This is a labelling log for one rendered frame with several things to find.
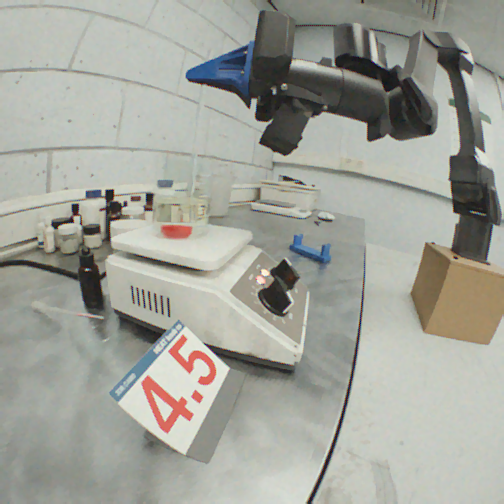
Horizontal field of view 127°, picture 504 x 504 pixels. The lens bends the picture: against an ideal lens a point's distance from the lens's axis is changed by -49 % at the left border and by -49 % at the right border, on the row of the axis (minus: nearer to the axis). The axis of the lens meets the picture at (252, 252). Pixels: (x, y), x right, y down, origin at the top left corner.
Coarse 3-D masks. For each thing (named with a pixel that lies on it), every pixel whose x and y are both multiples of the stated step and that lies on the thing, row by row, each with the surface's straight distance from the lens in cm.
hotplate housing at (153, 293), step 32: (128, 256) 25; (256, 256) 27; (128, 288) 24; (160, 288) 21; (192, 288) 19; (224, 288) 19; (160, 320) 23; (192, 320) 21; (224, 320) 19; (256, 320) 19; (224, 352) 22; (256, 352) 20; (288, 352) 20
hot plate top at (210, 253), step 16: (112, 240) 24; (128, 240) 23; (144, 240) 23; (160, 240) 23; (176, 240) 23; (192, 240) 23; (208, 240) 23; (224, 240) 24; (240, 240) 24; (160, 256) 20; (176, 256) 19; (192, 256) 19; (208, 256) 19; (224, 256) 20
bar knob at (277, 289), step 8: (280, 280) 21; (264, 288) 21; (272, 288) 21; (280, 288) 20; (264, 296) 20; (272, 296) 21; (280, 296) 20; (288, 296) 20; (264, 304) 20; (272, 304) 20; (280, 304) 20; (288, 304) 20; (272, 312) 20; (280, 312) 20
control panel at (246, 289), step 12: (252, 264) 25; (264, 264) 26; (276, 264) 29; (252, 276) 23; (264, 276) 24; (240, 288) 20; (252, 288) 21; (300, 288) 28; (240, 300) 19; (252, 300) 20; (300, 300) 26; (264, 312) 19; (288, 312) 22; (300, 312) 24; (276, 324) 19; (288, 324) 21; (300, 324) 22; (288, 336) 19; (300, 336) 21
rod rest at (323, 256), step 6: (294, 234) 55; (300, 234) 57; (294, 240) 55; (300, 240) 57; (294, 246) 55; (300, 246) 56; (306, 246) 57; (324, 246) 50; (330, 246) 53; (300, 252) 54; (306, 252) 53; (312, 252) 53; (318, 252) 54; (324, 252) 51; (318, 258) 51; (324, 258) 51; (330, 258) 53
